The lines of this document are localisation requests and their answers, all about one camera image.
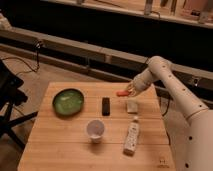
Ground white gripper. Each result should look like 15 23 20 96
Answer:
126 70 155 97

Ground red pepper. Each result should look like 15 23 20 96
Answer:
116 91 129 97

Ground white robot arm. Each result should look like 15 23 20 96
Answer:
126 56 213 171

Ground white sponge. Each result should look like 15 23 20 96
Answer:
126 100 138 114

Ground black rectangular block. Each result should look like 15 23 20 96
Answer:
102 97 110 116

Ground white squeeze bottle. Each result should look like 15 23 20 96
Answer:
123 116 140 156

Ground white paper cup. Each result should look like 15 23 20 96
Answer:
86 120 105 143

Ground wooden table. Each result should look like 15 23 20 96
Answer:
18 82 176 171

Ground green plate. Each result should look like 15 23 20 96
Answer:
52 88 84 117

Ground black cable on floor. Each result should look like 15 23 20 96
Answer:
0 39 44 76

